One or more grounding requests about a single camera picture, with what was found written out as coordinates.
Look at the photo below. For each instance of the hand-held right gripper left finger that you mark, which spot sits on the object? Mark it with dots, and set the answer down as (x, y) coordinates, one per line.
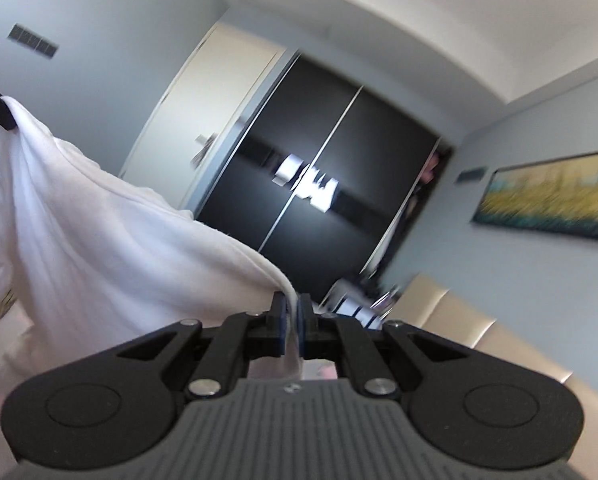
(279, 321)

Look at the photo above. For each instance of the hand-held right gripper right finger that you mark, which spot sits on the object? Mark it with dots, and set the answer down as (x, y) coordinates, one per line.
(302, 321)

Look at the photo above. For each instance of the white fleece garment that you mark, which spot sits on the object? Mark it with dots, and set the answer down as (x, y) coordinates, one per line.
(104, 240)

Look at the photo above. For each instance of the white drawer nightstand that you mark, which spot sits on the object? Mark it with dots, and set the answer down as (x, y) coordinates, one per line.
(351, 307)

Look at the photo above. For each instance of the beige padded headboard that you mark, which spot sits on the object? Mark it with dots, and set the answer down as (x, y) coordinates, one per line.
(479, 320)

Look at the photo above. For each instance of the cream white door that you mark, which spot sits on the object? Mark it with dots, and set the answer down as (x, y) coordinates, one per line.
(204, 110)

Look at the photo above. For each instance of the black wardrobe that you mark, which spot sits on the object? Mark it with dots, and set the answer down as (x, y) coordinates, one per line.
(289, 110)

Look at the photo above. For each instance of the framed landscape painting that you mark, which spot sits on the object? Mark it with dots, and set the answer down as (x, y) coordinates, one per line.
(554, 195)

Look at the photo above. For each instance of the wall air vent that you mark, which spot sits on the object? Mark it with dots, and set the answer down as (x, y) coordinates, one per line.
(31, 40)

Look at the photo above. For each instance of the small wall plate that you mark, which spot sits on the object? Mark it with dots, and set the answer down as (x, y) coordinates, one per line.
(472, 174)

